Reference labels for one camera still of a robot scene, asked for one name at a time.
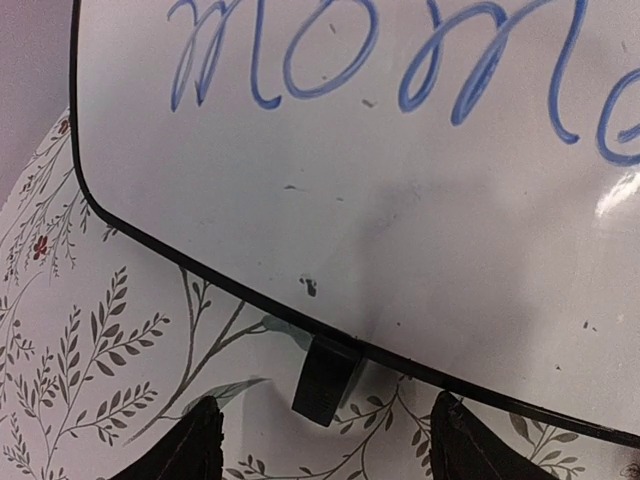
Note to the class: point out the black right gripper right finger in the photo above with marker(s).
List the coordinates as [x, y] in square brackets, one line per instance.
[462, 447]

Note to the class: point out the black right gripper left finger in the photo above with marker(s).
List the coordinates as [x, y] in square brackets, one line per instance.
[190, 450]

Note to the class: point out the white whiteboard black frame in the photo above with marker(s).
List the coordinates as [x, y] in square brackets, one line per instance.
[245, 87]

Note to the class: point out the floral patterned table mat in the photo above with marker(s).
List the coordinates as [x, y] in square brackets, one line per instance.
[100, 350]

